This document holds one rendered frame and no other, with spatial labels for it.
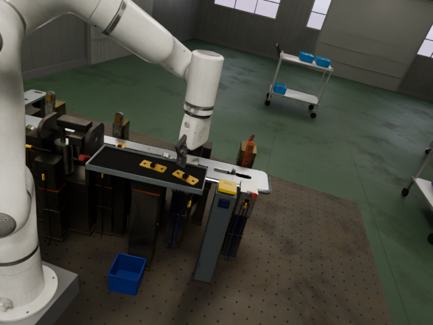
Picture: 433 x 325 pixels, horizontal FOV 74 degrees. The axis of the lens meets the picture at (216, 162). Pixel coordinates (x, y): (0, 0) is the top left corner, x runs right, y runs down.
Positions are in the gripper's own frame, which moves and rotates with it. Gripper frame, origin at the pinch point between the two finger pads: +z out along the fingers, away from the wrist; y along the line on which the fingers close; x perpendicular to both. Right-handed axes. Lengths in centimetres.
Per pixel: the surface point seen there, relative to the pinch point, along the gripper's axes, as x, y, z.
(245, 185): -13.2, 26.0, 17.6
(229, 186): -12.8, 6.5, 7.6
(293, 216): -34, 72, 54
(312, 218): -43, 78, 54
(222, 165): 4.3, 41.6, 23.6
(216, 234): -14.0, 3.7, 26.8
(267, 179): -17, 47, 24
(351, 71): 11, 1061, 96
